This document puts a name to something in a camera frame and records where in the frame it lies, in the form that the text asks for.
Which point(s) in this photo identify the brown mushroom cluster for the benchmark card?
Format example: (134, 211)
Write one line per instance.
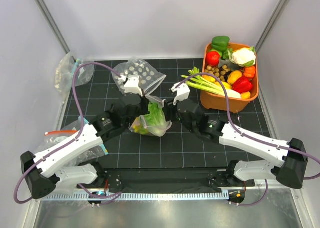
(222, 72)

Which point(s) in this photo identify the yellow bell pepper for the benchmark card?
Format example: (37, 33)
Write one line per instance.
(234, 76)

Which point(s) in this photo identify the orange-zipper bag front left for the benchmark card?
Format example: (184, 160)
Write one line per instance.
(52, 138)

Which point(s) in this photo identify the yellow lemon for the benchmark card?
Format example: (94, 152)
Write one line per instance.
(246, 95)

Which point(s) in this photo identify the yellow banana bunch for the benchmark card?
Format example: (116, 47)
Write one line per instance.
(137, 127)

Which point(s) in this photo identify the blue-zipper bag back left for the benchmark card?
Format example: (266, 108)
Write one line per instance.
(65, 71)

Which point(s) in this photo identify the black grid cutting mat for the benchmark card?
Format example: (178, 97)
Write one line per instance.
(178, 147)

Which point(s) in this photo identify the green bell pepper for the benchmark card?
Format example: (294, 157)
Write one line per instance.
(220, 42)

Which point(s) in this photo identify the blue-zipper bag front left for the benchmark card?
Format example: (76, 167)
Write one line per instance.
(93, 153)

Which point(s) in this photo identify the yellow squash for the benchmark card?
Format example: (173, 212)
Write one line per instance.
(213, 80)

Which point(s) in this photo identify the white cauliflower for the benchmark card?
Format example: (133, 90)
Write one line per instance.
(244, 57)

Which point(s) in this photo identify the blue-zipper bag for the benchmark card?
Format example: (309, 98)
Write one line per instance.
(65, 71)
(93, 153)

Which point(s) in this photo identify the red tomato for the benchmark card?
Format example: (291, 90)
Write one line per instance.
(213, 58)

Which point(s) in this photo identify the green celery stalks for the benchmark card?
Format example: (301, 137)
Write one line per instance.
(200, 82)

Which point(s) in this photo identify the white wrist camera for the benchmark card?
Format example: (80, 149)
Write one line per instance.
(181, 92)
(132, 85)

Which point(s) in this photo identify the green lettuce cabbage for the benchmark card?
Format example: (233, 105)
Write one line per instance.
(156, 116)

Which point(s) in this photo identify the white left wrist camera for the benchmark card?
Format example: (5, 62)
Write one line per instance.
(132, 85)

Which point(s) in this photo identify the white-dotted zip bag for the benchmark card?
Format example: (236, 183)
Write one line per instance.
(149, 77)

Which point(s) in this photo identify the small orange pumpkin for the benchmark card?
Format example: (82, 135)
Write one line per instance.
(250, 72)

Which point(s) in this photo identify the red bell pepper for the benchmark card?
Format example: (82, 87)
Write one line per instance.
(243, 84)

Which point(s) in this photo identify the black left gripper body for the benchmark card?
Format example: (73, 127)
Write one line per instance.
(128, 124)

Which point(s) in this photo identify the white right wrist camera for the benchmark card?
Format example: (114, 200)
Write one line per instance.
(181, 92)

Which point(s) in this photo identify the pink-zipper zip bag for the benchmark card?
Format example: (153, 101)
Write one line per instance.
(158, 131)

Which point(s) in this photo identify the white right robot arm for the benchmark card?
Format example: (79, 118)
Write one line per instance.
(286, 162)

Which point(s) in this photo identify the orange plastic basket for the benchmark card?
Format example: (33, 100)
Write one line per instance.
(213, 101)

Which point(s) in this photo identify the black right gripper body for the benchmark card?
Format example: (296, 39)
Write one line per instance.
(177, 118)

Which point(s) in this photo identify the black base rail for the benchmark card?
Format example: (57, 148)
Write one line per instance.
(167, 180)

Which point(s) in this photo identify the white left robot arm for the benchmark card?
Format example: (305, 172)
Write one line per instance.
(46, 171)

